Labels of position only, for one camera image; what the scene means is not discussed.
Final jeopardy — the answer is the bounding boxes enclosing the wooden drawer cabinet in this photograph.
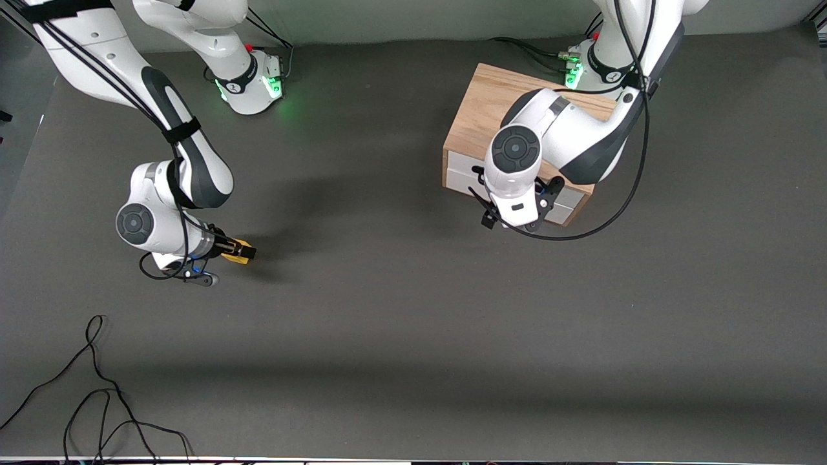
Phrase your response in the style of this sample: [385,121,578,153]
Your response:
[443,63,618,227]

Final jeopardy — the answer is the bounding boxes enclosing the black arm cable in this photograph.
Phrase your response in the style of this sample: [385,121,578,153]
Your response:
[466,0,654,242]
[26,0,214,282]

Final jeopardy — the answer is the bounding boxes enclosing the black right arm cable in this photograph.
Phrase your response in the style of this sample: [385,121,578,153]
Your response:
[26,0,214,282]

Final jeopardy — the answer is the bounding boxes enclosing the black left base cable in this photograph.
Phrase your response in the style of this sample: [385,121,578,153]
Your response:
[488,36,582,73]

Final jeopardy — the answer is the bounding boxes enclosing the black velcro strap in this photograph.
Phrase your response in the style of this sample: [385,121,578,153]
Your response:
[23,0,116,24]
[160,116,202,144]

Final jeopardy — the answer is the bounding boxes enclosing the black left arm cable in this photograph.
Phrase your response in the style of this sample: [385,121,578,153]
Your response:
[466,0,654,242]

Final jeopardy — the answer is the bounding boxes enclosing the yellow cube block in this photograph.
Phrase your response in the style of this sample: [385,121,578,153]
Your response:
[222,238,254,267]

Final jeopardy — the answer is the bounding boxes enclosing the thin black loose cable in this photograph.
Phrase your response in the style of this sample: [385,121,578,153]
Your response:
[0,315,194,464]

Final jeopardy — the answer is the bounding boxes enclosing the black base cable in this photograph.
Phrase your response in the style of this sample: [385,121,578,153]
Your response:
[244,6,295,78]
[488,36,582,73]

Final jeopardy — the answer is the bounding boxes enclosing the wooden box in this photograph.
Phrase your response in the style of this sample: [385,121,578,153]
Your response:
[447,152,586,209]

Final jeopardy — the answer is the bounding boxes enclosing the black right base cable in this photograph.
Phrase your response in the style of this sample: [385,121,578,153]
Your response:
[244,6,295,78]

